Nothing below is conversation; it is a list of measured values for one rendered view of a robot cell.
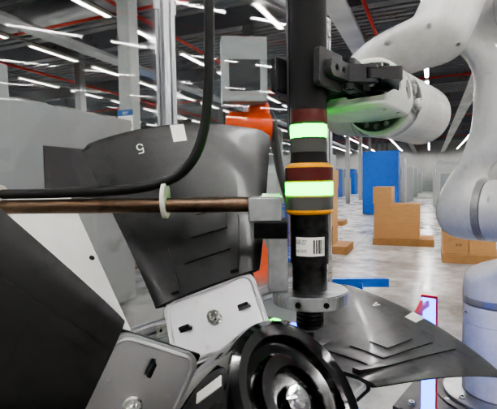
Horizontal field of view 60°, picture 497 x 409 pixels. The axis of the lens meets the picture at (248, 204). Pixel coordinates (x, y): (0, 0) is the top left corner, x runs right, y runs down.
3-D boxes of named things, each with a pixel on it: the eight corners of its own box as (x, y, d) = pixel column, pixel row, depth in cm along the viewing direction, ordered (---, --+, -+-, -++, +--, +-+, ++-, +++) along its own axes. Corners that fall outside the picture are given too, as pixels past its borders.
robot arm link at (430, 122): (352, 71, 56) (425, 66, 50) (392, 88, 66) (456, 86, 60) (346, 135, 57) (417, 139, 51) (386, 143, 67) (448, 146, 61)
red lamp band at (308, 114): (290, 122, 38) (290, 108, 38) (289, 127, 41) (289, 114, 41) (329, 121, 37) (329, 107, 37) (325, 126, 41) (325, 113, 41)
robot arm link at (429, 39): (382, -23, 72) (308, 105, 61) (487, -45, 62) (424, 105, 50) (394, 23, 78) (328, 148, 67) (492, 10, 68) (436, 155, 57)
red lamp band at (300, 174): (285, 181, 38) (284, 167, 37) (285, 181, 42) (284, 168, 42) (335, 180, 37) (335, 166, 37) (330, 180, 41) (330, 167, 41)
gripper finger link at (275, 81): (316, 101, 44) (277, 91, 39) (290, 105, 46) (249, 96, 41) (316, 70, 44) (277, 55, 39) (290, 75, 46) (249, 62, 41)
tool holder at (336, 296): (248, 312, 37) (245, 198, 37) (253, 291, 44) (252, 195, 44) (354, 313, 36) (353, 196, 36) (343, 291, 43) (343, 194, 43)
